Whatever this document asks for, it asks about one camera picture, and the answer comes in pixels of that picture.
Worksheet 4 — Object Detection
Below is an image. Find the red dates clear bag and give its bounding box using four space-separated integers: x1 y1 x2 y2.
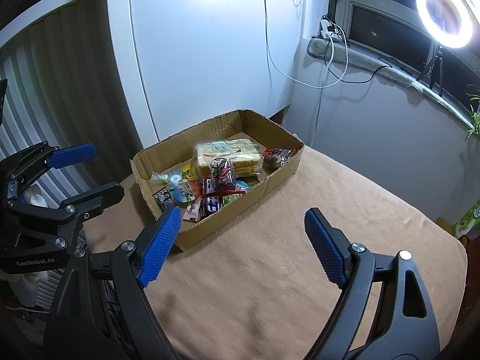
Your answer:
207 157 236 197

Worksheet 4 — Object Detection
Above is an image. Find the white power strip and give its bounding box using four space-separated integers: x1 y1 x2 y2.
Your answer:
320 14 344 41

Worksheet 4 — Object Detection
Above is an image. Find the white ring light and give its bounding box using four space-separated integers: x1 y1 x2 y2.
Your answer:
416 0 473 49

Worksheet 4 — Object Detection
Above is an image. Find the dark red snack bag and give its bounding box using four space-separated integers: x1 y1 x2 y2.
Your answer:
263 146 301 170

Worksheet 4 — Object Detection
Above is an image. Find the brown cardboard box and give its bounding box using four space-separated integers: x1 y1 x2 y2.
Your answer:
131 110 304 251

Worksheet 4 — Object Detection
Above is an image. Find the black light tripod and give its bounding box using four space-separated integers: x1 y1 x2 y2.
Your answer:
416 46 444 97

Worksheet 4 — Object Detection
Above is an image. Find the grey window sill cloth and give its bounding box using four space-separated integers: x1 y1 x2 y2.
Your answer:
306 37 475 130

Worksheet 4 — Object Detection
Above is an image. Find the green potted plant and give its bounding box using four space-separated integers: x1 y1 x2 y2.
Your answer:
465 84 480 140

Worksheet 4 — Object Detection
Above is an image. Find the black cable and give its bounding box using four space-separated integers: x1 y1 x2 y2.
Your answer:
325 25 393 83

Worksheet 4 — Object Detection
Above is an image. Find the pale green candy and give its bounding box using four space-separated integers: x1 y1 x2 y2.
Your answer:
149 172 169 185

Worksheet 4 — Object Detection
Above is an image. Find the yellow snack packet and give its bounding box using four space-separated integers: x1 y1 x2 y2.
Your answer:
181 164 194 180

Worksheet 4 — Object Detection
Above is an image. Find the black white candy packet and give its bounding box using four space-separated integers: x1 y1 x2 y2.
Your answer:
152 187 175 211

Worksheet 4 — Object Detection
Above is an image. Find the green drink carton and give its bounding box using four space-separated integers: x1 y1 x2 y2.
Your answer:
454 201 480 238

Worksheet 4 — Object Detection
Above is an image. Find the packaged sliced bread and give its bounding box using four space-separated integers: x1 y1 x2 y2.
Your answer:
191 138 263 178

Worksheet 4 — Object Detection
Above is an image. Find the pink snack packet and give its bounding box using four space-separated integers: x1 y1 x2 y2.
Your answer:
183 197 203 223

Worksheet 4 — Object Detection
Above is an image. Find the green snack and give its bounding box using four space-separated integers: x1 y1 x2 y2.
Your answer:
222 194 240 205

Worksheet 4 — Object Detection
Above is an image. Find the teal white snack packet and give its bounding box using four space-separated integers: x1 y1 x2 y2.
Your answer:
168 170 194 204

